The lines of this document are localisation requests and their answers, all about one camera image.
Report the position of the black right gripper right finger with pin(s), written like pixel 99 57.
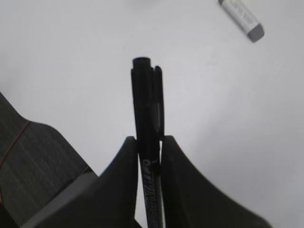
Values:
pixel 192 201

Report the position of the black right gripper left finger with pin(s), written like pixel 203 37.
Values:
pixel 107 201

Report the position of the black marker pen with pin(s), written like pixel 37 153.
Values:
pixel 147 89

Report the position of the grey white eraser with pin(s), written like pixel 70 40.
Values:
pixel 244 18

